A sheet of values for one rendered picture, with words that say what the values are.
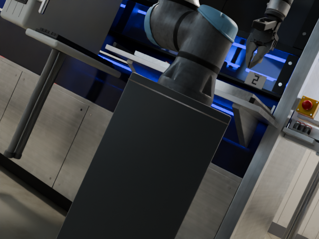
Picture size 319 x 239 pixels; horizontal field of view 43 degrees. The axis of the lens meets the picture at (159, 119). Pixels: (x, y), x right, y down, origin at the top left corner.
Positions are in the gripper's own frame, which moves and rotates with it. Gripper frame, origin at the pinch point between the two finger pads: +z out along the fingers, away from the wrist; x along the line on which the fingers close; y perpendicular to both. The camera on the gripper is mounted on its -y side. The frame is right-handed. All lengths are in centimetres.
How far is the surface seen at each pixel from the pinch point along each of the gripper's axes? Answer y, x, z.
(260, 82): 37.8, 4.5, -1.1
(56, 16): -3, 90, 10
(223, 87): 0.4, 5.3, 11.2
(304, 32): 38.0, -3.3, -27.7
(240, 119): 11.2, -2.2, 18.5
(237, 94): 0.4, -0.6, 11.3
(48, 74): 16, 98, 36
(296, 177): 307, 6, 37
